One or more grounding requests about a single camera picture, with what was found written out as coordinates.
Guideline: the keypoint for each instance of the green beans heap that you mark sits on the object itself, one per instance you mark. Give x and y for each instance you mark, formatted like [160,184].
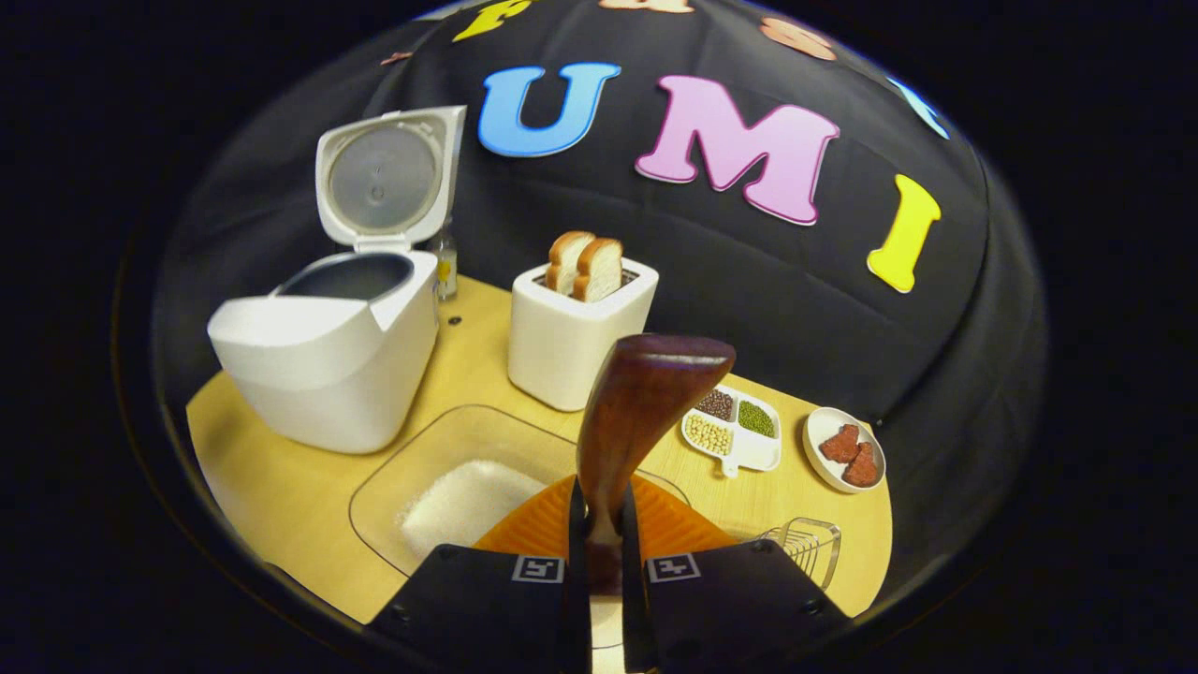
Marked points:
[756,418]

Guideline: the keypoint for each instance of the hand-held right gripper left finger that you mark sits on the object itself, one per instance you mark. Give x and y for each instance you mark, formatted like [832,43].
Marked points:
[505,608]

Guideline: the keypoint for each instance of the white rice pile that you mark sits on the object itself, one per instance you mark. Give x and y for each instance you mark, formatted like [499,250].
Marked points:
[468,505]

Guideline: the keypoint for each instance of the brown beans heap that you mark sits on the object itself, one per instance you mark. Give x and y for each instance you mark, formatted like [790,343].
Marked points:
[716,404]

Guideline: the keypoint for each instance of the yellow soybeans heap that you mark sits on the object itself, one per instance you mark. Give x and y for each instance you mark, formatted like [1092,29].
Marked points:
[708,435]

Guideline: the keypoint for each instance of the white divided dish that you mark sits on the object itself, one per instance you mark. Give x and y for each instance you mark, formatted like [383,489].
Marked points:
[753,456]

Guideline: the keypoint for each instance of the bread slice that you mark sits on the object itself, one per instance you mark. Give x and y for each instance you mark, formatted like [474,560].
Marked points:
[564,257]
[599,270]

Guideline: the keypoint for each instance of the white rice cooker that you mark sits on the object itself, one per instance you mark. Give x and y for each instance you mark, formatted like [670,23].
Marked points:
[328,374]

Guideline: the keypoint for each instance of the brown wooden spoon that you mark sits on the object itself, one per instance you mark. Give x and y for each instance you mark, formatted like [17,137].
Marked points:
[646,393]

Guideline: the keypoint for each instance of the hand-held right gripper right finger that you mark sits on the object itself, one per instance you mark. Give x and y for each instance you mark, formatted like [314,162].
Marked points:
[711,608]

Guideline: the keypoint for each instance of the red meat piece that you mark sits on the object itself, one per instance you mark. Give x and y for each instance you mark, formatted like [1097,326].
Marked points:
[840,443]
[863,466]

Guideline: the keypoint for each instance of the clear glass tray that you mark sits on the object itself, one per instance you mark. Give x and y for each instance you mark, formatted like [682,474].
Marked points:
[393,468]

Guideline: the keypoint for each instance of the small glass bottle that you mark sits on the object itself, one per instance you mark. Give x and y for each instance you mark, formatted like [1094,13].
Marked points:
[445,271]

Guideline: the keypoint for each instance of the round white plate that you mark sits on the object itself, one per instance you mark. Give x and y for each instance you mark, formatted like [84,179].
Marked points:
[814,459]

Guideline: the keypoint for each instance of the white toaster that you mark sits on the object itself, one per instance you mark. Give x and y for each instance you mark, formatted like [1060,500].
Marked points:
[562,346]

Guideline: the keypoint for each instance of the red cloth clip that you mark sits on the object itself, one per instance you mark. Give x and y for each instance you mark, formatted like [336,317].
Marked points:
[396,58]

